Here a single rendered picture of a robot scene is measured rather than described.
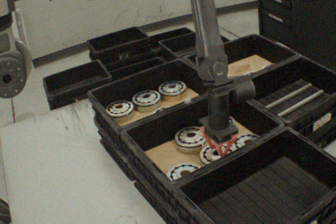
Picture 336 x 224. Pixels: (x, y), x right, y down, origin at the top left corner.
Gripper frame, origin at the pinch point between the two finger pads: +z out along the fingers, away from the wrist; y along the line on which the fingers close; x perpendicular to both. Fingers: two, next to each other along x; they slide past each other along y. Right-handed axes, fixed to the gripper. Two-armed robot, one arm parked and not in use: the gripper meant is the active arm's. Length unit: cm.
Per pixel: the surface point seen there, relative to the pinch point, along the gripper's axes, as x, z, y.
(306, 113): -29.5, -4.7, -7.2
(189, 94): -15.0, 6.5, 40.4
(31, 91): 27, 96, 264
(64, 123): 29, 22, 73
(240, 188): 0.0, 6.1, -11.6
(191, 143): 2.0, 3.4, 11.1
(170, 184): 19.3, -3.3, -7.9
